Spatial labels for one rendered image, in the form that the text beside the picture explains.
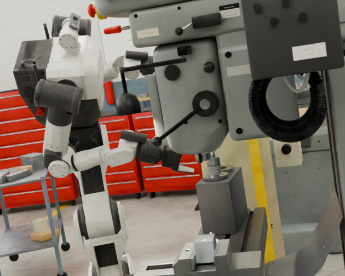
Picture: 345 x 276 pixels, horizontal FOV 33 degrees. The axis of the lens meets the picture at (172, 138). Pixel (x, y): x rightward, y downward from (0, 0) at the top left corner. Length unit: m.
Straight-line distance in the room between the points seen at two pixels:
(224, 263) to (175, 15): 0.66
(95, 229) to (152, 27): 1.00
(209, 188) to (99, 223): 0.52
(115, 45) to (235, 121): 9.63
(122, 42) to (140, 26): 9.51
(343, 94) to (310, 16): 0.29
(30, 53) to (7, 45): 9.72
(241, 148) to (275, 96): 1.92
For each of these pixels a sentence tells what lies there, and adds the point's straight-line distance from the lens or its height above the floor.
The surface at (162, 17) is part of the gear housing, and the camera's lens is 1.58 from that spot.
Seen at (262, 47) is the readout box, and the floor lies 1.58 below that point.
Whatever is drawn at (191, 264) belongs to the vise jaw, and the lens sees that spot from 1.57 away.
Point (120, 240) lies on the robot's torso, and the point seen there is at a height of 0.90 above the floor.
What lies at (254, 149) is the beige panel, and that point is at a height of 0.97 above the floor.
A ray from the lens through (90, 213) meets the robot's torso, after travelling 2.31.
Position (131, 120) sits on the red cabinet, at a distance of 6.67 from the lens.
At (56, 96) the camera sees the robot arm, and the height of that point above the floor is 1.52.
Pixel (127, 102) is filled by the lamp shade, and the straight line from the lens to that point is 1.68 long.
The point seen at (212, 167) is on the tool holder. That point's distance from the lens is 2.02.
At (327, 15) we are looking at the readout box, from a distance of 1.30.
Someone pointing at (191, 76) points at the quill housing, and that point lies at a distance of 1.60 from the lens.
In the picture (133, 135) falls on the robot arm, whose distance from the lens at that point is 2.09.
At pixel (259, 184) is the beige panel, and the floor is 0.75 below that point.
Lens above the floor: 1.61
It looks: 8 degrees down
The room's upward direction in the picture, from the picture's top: 9 degrees counter-clockwise
